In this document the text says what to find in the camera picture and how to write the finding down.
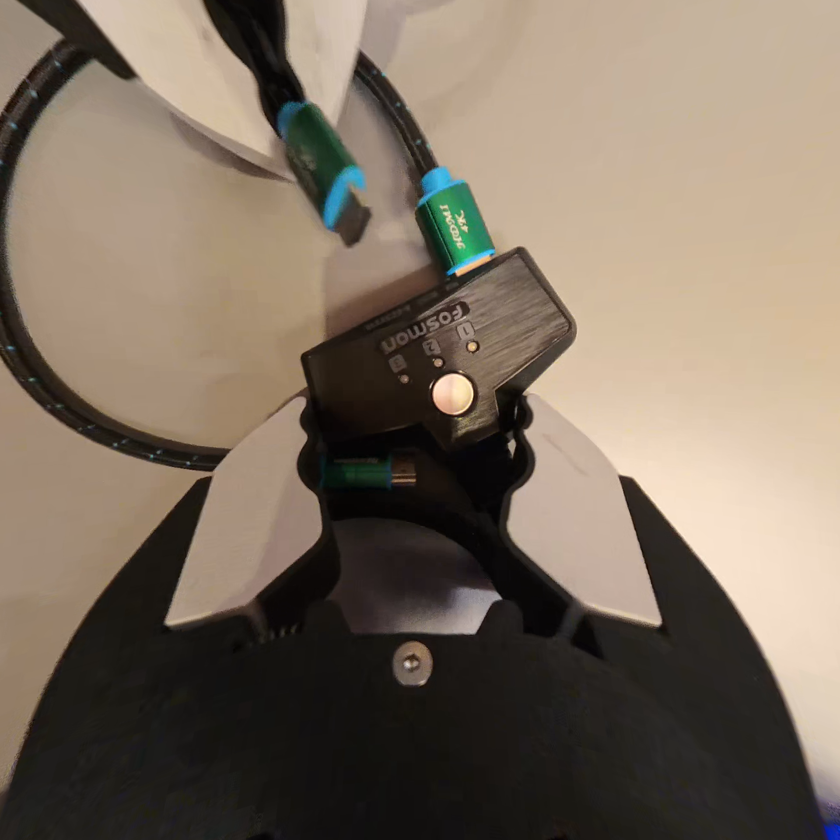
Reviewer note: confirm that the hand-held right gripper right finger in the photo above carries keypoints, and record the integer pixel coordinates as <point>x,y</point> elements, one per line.
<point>577,525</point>

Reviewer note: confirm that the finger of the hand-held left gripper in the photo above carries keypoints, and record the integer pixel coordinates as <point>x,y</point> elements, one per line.
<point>190,72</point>
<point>328,46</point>

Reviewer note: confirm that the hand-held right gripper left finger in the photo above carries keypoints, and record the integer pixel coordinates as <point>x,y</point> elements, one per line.
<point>249,525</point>

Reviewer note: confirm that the black switch box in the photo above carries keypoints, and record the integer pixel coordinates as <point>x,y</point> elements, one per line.
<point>499,315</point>

